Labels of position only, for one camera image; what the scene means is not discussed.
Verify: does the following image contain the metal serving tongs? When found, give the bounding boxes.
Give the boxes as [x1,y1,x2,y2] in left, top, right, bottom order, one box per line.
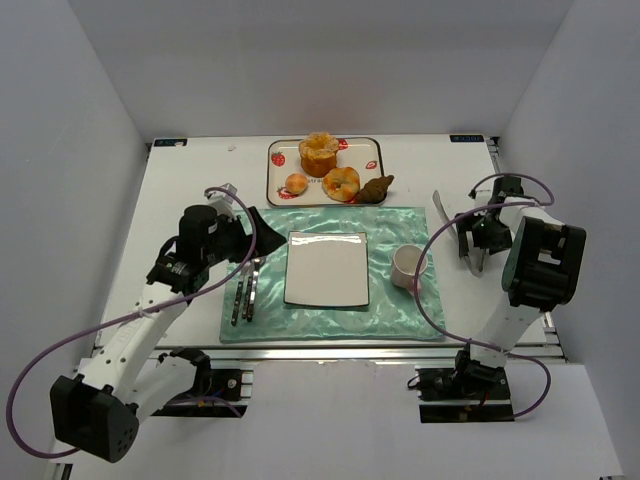
[432,190,483,277]

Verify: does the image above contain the sugared orange bundt bread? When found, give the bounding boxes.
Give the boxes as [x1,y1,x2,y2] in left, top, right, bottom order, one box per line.
[298,132,339,178]

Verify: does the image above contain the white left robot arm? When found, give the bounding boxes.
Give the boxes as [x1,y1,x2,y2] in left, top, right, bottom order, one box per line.
[50,205,286,463]

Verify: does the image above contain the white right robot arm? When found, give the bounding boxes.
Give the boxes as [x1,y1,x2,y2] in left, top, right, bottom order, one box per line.
[455,174,587,389]

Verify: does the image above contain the glazed bagel bread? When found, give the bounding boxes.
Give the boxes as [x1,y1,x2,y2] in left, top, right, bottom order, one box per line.
[322,167,361,202]

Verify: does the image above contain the metal spoon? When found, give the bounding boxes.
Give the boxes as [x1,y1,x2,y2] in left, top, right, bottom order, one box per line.
[242,257,264,322]

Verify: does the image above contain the metal fork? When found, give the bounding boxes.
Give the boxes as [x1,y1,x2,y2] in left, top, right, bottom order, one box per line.
[231,262,251,326]

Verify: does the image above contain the strawberry pattern serving tray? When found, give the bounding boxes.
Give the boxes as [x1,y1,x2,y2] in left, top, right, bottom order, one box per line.
[266,137,385,208]

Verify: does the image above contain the white square plate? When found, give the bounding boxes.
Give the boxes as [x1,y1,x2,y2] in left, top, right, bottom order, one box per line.
[284,231,370,309]

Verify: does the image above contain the small round peach bun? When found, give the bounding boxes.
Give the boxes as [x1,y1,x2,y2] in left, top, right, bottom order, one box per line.
[285,173,308,195]

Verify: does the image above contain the teal satin placemat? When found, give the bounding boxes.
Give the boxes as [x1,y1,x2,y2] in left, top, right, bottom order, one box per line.
[219,207,445,344]

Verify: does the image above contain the pink mug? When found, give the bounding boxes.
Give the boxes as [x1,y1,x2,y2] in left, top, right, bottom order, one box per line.
[390,244,428,293]

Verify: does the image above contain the brown chocolate croissant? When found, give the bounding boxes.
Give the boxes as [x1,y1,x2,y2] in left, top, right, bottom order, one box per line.
[353,175,395,204]

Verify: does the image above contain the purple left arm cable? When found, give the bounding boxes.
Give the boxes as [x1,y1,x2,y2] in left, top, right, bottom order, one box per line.
[5,186,261,459]

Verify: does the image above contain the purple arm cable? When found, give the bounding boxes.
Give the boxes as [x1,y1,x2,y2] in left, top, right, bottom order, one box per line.
[5,186,261,459]
[412,172,556,420]

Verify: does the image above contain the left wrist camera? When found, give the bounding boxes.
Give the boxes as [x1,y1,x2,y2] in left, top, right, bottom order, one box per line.
[204,183,237,218]

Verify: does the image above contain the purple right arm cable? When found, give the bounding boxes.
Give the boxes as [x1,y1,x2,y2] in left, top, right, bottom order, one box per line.
[412,172,556,420]

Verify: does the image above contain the aluminium table front rail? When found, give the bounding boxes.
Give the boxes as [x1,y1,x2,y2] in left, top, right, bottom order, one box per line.
[94,344,566,364]

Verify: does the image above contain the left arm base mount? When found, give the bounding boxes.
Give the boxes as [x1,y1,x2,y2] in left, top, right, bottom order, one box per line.
[154,348,254,418]

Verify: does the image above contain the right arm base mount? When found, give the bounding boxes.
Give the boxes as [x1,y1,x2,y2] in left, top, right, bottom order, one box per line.
[407,368,515,424]

